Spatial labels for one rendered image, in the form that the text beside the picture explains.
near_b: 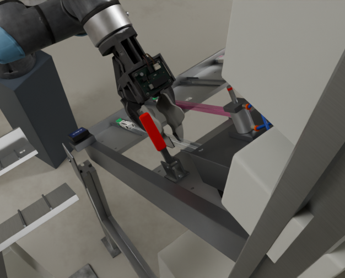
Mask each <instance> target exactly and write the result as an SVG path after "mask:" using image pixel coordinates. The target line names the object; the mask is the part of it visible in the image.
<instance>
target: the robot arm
mask: <svg viewBox="0 0 345 278"><path fill-rule="evenodd" d="M128 16H129V13H128V12H127V11H124V9H123V7H122V5H121V4H120V2H119V0H0V78H3V79H15V78H19V77H21V76H23V75H25V74H27V73H28V72H30V71H31V70H32V68H33V67H34V66H35V63H36V55H35V52H37V51H39V50H41V49H44V48H46V47H48V46H50V45H53V44H56V43H58V42H60V41H63V40H65V39H67V38H70V37H72V36H86V35H88V36H89V38H90V39H91V41H92V43H93V44H94V46H95V47H97V48H99V49H98V50H99V51H100V53H101V54H102V56H107V55H109V54H114V56H113V57H112V63H113V67H114V73H115V80H116V86H117V92H118V95H119V96H120V97H121V98H122V99H121V100H120V101H121V103H122V104H123V105H124V109H125V111H126V114H127V115H128V117H129V118H130V119H131V120H132V121H133V122H134V123H135V124H136V125H138V126H139V127H140V128H141V129H142V130H143V131H145V132H146V130H145V128H144V126H143V124H142V123H141V121H140V119H139V117H140V116H141V115H142V114H144V113H149V114H150V116H151V118H152V119H153V121H154V123H155V125H156V127H157V129H158V131H159V132H160V134H161V136H162V138H163V140H164V142H165V143H166V146H167V147H170V148H174V147H175V146H174V144H173V143H172V141H171V139H170V137H168V136H167V135H166V134H165V133H164V129H163V127H162V125H161V123H160V122H159V120H157V119H156V118H155V113H154V111H153V109H151V108H147V107H146V106H145V105H144V102H145V101H147V100H148V99H150V97H153V98H156V97H159V98H158V101H157V104H156V107H157V109H158V111H159V112H161V113H162V114H163V115H164V116H165V117H166V121H167V124H168V125H169V126H170V127H171V129H172V134H173V135H174V136H176V137H180V138H184V130H183V126H182V121H183V119H184V118H185V114H184V112H183V111H182V109H181V108H180V107H179V106H176V103H175V94H174V91H173V89H172V87H171V86H172V85H173V83H174V81H176V79H175V77H174V75H173V74H172V72H171V70H170V68H169V67H168V65H167V64H166V62H165V60H164V59H163V57H162V55H161V54H160V53H159V54H157V55H155V56H154V57H151V56H150V55H149V54H146V53H145V52H144V51H143V49H142V47H141V45H140V44H139V42H138V40H137V39H136V37H137V35H138V34H137V32H136V31H135V29H134V27H133V26H132V25H133V24H132V22H131V21H130V19H129V17H128ZM147 55H148V57H147ZM164 65H165V66H164Z"/></svg>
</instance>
